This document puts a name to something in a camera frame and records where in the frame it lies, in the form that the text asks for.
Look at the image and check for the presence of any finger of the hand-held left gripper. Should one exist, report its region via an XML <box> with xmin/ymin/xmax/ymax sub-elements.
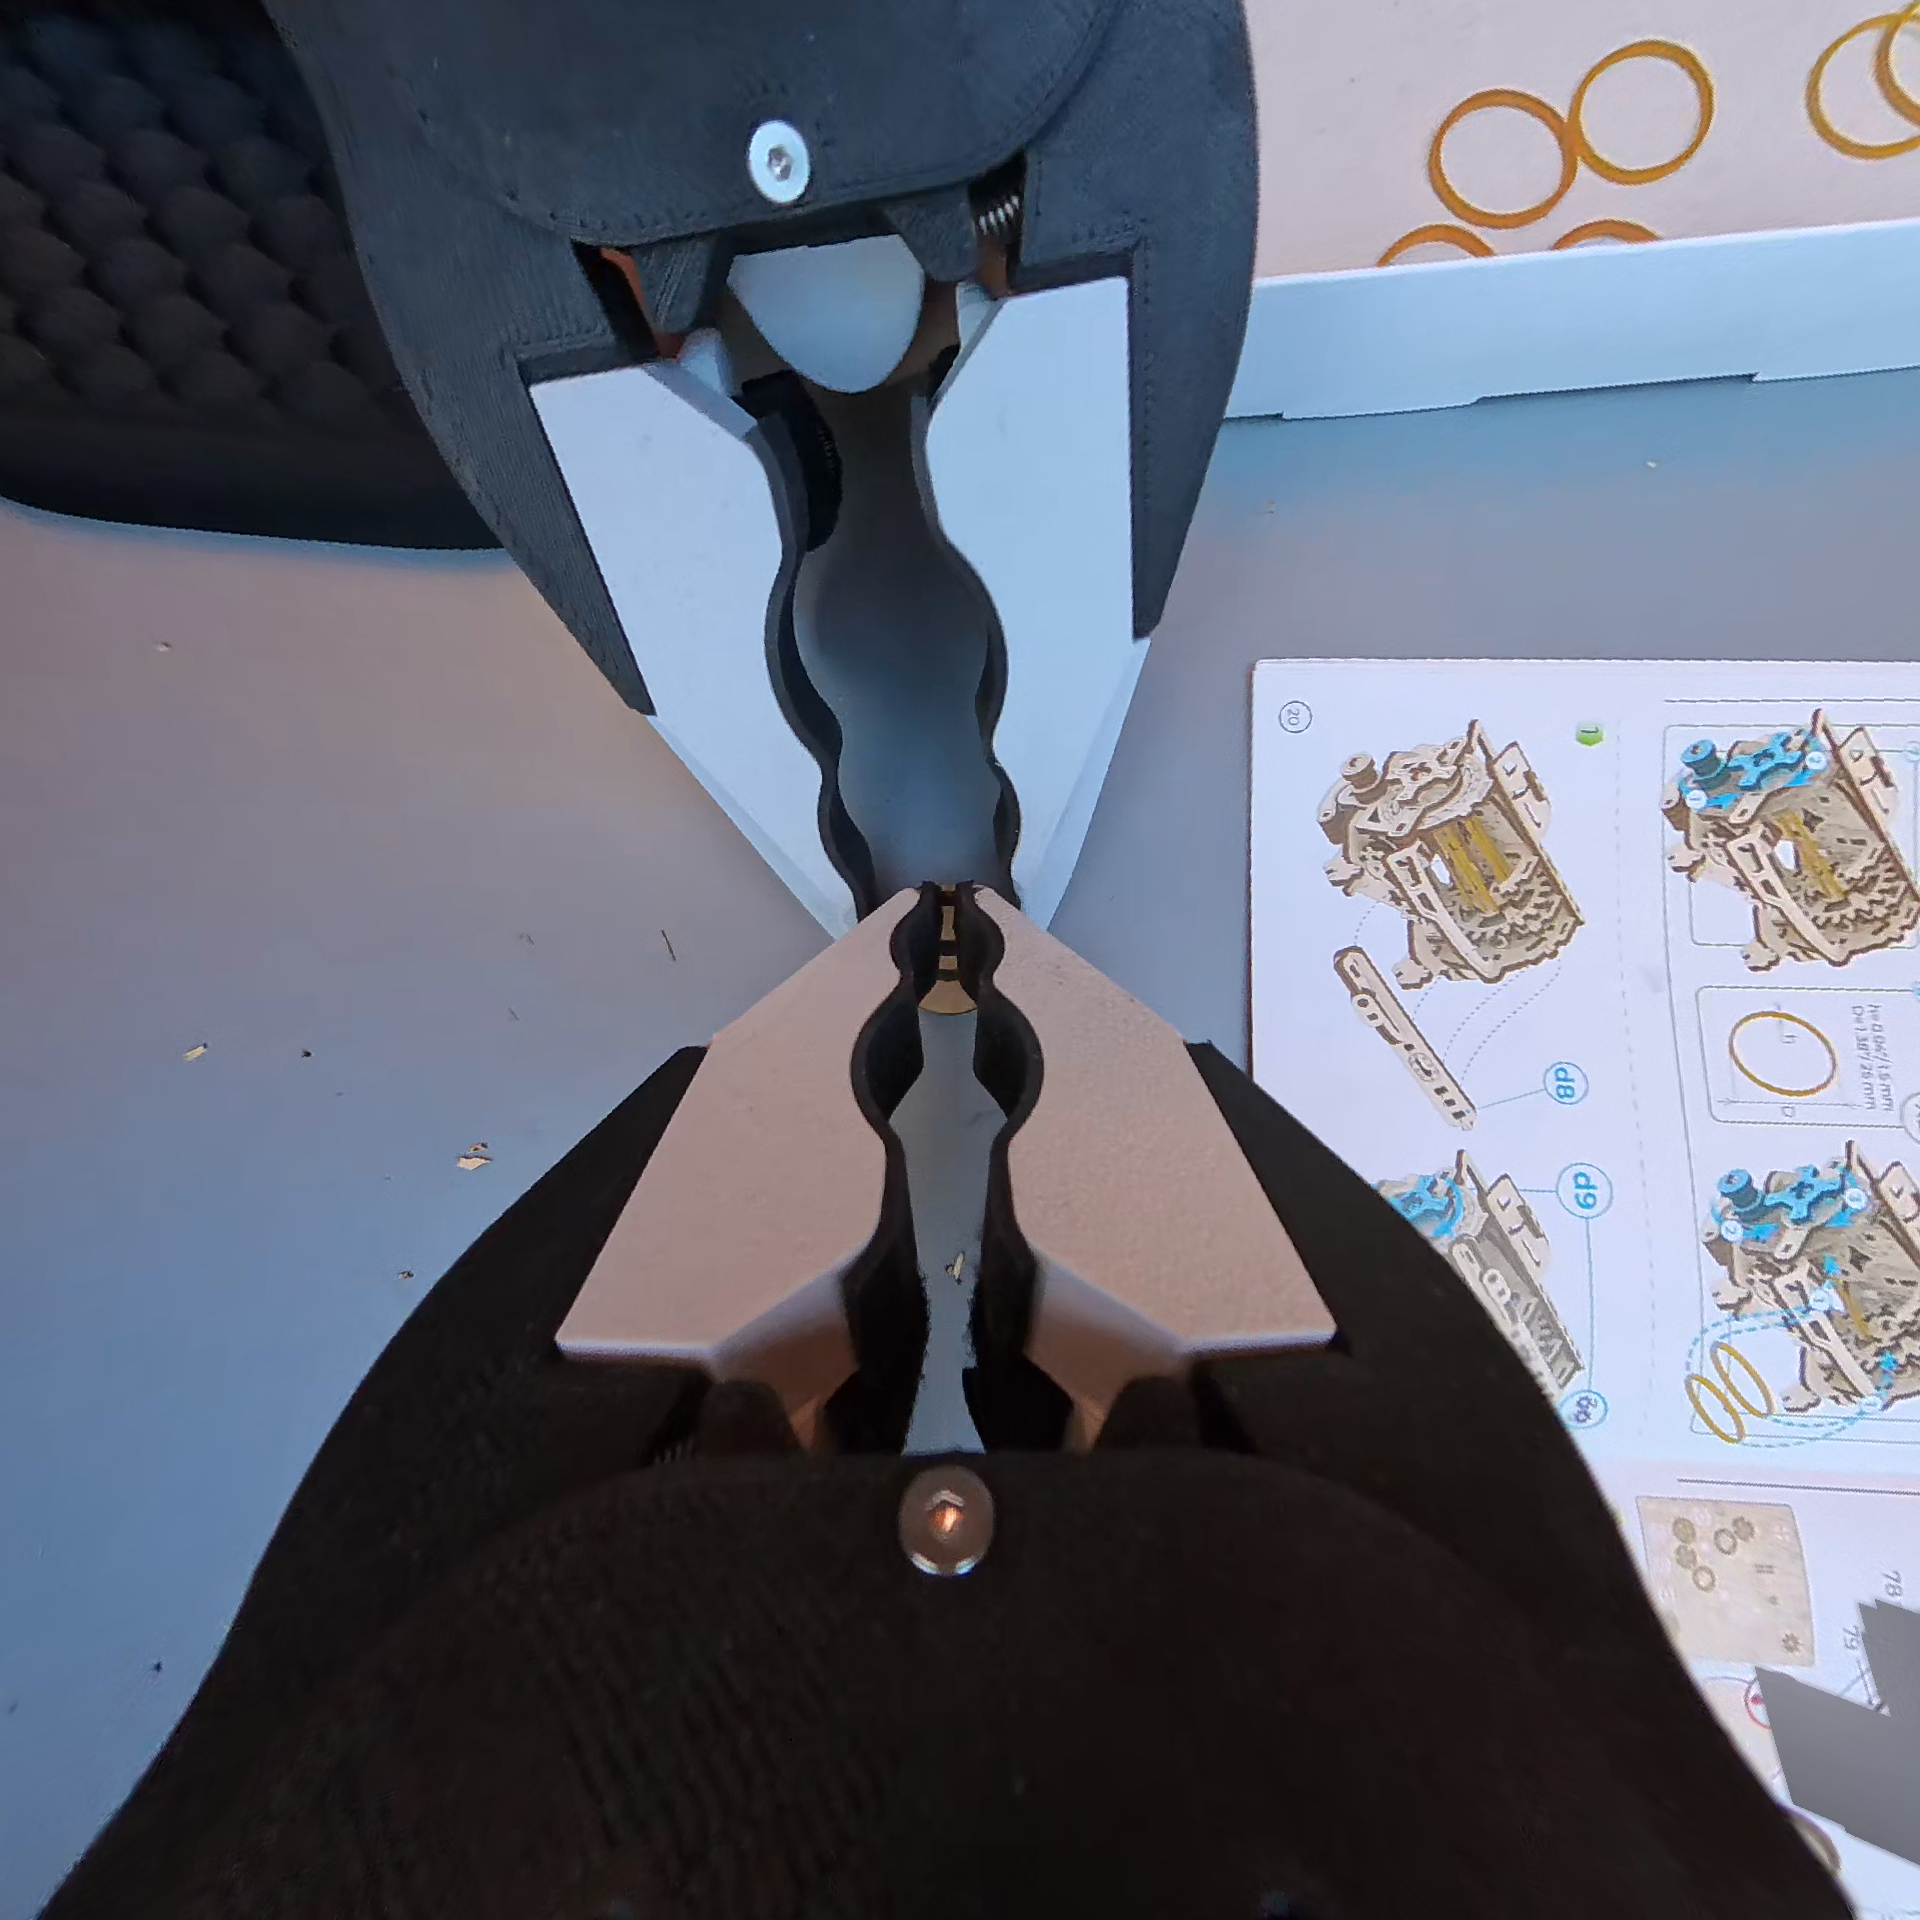
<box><xmin>919</xmin><ymin>275</ymin><xmax>1154</xmax><ymax>929</ymax></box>
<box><xmin>524</xmin><ymin>333</ymin><xmax>889</xmax><ymax>942</ymax></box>

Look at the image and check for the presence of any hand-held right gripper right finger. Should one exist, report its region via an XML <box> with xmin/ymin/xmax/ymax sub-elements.
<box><xmin>957</xmin><ymin>884</ymin><xmax>1344</xmax><ymax>1455</ymax></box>

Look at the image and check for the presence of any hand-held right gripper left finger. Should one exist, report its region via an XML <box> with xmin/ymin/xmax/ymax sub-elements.
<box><xmin>555</xmin><ymin>882</ymin><xmax>949</xmax><ymax>1455</ymax></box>

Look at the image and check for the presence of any round wooden disc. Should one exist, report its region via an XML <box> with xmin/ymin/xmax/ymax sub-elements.
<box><xmin>919</xmin><ymin>889</ymin><xmax>980</xmax><ymax>1019</ymax></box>

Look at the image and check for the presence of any white cardboard tray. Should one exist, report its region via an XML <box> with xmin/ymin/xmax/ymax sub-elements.
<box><xmin>1223</xmin><ymin>0</ymin><xmax>1920</xmax><ymax>426</ymax></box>

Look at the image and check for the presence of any printed instruction booklet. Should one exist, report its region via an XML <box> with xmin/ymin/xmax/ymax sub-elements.
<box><xmin>1249</xmin><ymin>656</ymin><xmax>1920</xmax><ymax>1901</ymax></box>

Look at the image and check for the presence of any black textured wrist rest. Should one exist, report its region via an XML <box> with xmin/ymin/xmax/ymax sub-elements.
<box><xmin>0</xmin><ymin>0</ymin><xmax>505</xmax><ymax>552</ymax></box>

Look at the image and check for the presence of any group of tan rubber bands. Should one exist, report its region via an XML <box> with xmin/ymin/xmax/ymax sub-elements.
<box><xmin>1376</xmin><ymin>6</ymin><xmax>1920</xmax><ymax>270</ymax></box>

